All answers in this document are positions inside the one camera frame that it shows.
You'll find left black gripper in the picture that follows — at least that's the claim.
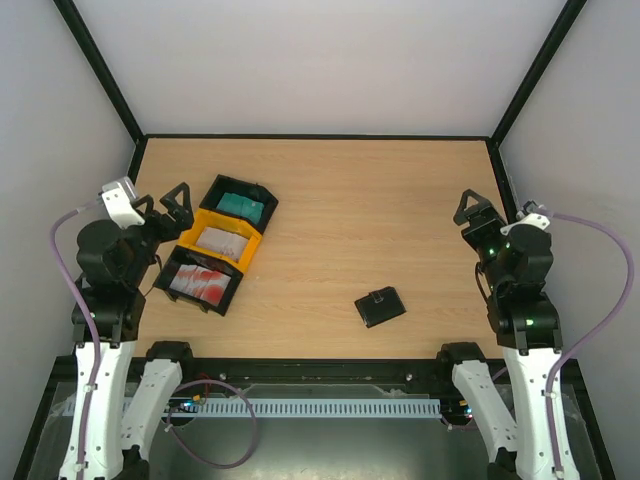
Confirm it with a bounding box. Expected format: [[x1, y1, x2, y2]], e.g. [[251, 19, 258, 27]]
[[123, 183, 194, 286]]

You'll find black card holder wallet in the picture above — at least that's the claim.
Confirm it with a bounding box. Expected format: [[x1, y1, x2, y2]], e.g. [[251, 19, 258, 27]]
[[354, 286, 406, 328]]

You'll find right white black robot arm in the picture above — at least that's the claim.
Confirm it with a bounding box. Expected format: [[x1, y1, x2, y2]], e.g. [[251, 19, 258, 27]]
[[436, 189, 580, 479]]

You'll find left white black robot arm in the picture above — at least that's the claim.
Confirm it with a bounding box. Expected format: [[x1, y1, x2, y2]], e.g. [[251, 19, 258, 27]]
[[58, 177, 194, 479]]

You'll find teal cards stack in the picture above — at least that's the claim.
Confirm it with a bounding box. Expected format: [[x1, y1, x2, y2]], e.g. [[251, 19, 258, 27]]
[[216, 192, 264, 224]]

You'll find yellow bin with white cards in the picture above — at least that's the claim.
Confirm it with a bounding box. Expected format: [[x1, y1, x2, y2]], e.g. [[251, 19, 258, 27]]
[[177, 208, 262, 273]]

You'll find black bin with red cards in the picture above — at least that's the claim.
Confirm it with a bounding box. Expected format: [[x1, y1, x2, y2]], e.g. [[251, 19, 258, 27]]
[[153, 246, 244, 316]]

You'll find black bin with teal cards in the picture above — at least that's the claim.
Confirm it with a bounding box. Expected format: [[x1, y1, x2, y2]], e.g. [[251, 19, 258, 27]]
[[199, 175, 279, 234]]

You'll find red white cards stack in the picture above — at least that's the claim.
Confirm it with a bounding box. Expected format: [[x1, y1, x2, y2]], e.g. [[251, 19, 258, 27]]
[[169, 265, 231, 307]]

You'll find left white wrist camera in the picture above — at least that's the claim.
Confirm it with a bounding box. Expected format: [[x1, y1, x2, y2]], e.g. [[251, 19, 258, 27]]
[[100, 176, 145, 230]]

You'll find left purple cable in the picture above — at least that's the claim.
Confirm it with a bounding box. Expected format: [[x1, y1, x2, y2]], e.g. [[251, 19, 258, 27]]
[[51, 197, 107, 471]]

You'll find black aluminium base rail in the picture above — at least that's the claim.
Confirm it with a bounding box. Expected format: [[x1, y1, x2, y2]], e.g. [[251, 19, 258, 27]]
[[45, 355, 586, 398]]

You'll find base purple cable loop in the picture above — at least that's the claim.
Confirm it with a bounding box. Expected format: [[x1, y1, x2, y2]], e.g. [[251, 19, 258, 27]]
[[162, 379, 259, 470]]

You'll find light blue slotted cable duct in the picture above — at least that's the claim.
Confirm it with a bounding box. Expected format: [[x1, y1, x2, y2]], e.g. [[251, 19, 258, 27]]
[[63, 397, 443, 419]]

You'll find black cage frame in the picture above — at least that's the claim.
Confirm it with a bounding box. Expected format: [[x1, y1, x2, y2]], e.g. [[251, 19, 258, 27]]
[[13, 1, 615, 479]]

